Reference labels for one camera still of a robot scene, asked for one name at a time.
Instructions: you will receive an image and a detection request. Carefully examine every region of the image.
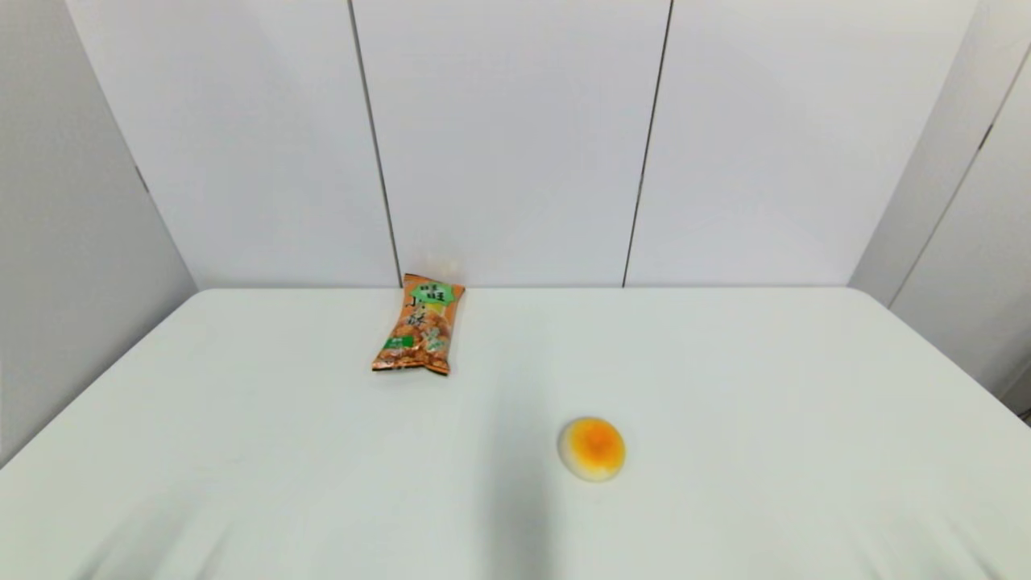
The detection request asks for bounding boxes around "orange snack bag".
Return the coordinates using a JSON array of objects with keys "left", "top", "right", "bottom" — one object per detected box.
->
[{"left": 371, "top": 273, "right": 467, "bottom": 377}]

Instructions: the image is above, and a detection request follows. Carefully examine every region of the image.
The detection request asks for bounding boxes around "round yellow white bun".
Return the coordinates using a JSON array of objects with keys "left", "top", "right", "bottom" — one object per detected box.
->
[{"left": 557, "top": 416, "right": 627, "bottom": 484}]

